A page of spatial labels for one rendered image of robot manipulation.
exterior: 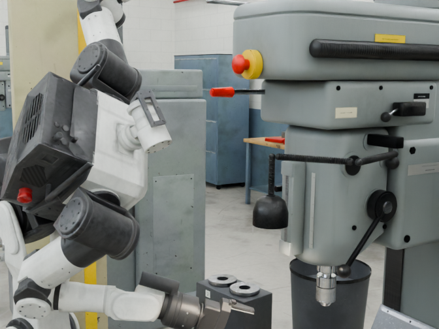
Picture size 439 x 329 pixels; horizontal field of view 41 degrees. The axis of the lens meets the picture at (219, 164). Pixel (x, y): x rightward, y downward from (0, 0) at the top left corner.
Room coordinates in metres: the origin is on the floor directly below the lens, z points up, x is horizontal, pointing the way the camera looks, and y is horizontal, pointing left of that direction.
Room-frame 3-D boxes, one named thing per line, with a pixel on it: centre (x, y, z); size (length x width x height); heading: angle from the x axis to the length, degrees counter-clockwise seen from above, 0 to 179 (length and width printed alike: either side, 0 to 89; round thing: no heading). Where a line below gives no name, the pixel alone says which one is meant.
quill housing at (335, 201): (1.34, -0.26, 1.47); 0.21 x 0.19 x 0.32; 32
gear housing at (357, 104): (1.36, -0.30, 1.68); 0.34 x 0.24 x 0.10; 122
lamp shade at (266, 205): (1.15, -0.10, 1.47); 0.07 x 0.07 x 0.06
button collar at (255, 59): (1.22, -0.06, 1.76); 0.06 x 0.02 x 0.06; 32
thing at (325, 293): (1.34, -0.26, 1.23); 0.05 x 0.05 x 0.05
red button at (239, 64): (1.21, -0.04, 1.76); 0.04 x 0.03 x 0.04; 32
